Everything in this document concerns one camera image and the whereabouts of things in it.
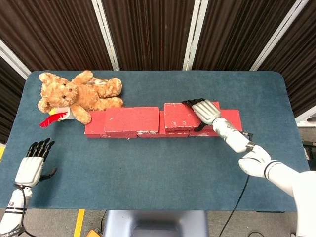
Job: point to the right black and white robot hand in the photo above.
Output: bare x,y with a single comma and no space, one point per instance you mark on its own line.
207,111

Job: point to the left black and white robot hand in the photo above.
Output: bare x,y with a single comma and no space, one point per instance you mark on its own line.
28,170

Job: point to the red brick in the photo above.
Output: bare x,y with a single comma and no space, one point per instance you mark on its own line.
130,121
177,116
232,118
161,123
95,123

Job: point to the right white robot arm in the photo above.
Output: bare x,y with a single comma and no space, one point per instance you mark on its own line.
247,145

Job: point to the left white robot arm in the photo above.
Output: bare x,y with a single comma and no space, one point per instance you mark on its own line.
14,209

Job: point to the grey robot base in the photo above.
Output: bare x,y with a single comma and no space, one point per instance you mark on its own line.
155,222

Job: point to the red feather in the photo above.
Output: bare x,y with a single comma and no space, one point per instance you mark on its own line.
49,121

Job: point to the white paper cup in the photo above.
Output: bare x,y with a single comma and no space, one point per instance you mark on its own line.
69,114

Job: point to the blue table cloth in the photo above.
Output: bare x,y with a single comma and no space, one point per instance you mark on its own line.
148,168

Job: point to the brown pleated partition panel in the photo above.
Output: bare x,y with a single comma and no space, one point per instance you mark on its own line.
54,32
237,32
301,61
150,32

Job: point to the orange object on floor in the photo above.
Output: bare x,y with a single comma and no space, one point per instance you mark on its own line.
95,234

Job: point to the brown teddy bear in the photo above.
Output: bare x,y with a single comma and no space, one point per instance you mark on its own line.
84,96

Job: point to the white partition post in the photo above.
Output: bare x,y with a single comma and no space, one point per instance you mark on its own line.
14,60
276,37
196,34
106,37

